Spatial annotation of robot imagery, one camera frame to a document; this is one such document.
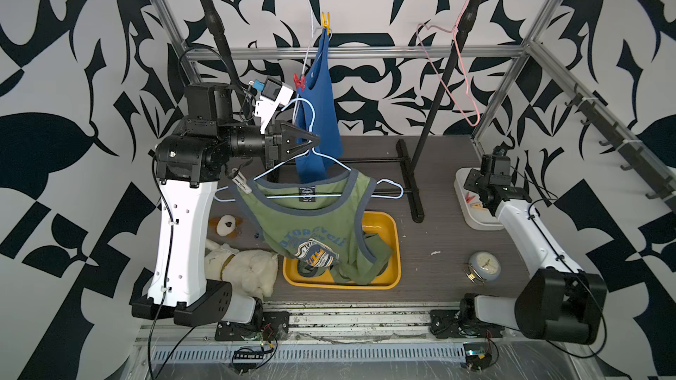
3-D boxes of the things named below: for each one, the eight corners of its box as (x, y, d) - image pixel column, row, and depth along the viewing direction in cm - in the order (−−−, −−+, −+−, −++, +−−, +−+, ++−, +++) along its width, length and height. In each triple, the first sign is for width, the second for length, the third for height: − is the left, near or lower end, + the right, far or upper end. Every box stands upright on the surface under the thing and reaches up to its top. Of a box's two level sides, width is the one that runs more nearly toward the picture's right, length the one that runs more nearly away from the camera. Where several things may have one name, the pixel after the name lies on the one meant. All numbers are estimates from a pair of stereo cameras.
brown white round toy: (209, 237, 93) (205, 232, 90) (215, 220, 97) (211, 215, 94) (238, 237, 93) (234, 232, 90) (242, 220, 97) (239, 215, 94)
